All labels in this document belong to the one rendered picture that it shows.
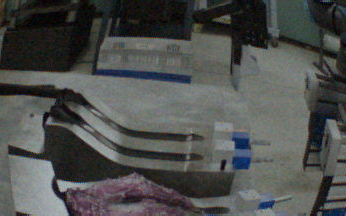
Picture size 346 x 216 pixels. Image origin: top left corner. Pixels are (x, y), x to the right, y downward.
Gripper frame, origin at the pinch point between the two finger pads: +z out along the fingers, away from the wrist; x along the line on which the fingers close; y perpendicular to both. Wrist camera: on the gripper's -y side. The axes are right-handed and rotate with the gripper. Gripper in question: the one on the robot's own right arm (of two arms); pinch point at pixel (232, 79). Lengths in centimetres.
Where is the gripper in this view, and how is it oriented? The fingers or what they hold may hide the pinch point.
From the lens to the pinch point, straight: 141.4
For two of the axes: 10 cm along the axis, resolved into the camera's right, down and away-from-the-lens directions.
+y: 9.9, 1.2, -0.1
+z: -1.1, 9.5, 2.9
